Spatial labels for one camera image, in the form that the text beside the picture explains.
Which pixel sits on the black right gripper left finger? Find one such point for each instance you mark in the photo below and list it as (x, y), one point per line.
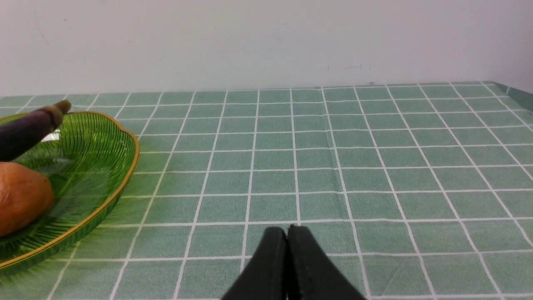
(263, 276)

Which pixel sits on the purple eggplant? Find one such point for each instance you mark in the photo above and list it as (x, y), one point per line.
(20, 135)

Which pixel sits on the green glass plate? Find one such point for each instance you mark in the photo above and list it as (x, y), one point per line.
(89, 160)

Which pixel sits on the green checkered tablecloth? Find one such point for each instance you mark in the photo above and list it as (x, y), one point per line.
(415, 191)

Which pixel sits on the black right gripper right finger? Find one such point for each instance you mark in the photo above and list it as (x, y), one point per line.
(313, 276)

